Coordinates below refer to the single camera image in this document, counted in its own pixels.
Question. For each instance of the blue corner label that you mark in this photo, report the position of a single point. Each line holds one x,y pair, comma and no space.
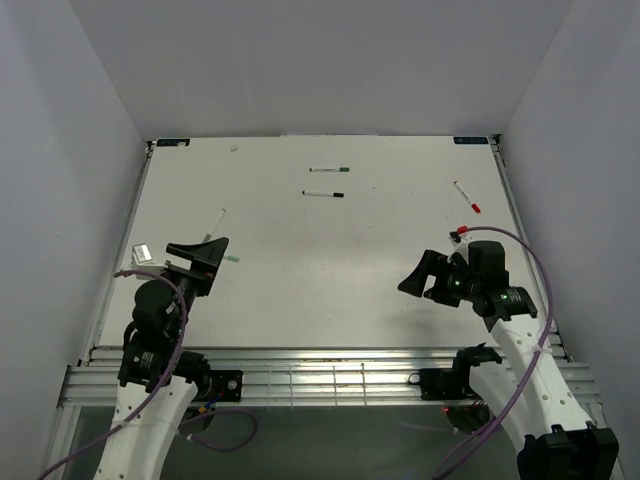
470,140
172,142

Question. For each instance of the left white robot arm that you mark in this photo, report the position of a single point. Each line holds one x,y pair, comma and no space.
158,378

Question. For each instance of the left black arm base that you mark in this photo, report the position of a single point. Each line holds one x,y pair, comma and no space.
219,386

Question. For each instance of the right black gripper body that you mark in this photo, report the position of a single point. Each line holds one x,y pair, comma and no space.
452,280

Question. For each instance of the grey capped marker pen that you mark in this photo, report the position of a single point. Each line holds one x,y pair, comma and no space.
212,230

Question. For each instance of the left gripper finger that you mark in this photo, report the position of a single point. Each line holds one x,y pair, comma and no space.
213,253
192,252

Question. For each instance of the black capped marker pen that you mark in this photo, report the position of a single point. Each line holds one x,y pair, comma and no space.
323,194

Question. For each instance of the left blue corner label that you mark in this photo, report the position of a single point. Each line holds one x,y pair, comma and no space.
172,142

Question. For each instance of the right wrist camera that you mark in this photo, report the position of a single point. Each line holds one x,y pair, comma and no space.
460,242

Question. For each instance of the green capped marker pen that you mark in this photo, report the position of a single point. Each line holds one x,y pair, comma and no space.
329,169

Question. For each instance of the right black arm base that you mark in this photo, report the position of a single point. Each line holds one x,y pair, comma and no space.
441,385

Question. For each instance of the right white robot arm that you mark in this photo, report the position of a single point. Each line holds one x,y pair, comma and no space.
518,380

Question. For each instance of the right blue corner label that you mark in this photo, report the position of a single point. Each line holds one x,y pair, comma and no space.
470,140

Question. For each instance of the red capped marker pen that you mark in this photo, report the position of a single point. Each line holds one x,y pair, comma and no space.
473,205

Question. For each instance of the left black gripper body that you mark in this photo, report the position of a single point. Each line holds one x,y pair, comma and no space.
191,282

